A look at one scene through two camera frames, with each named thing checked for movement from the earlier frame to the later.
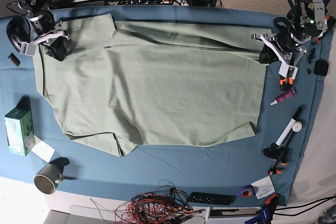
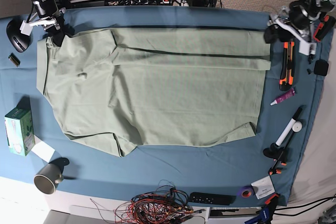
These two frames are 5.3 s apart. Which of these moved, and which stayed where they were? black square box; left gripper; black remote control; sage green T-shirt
Moved: left gripper
Stayed: black square box; sage green T-shirt; black remote control
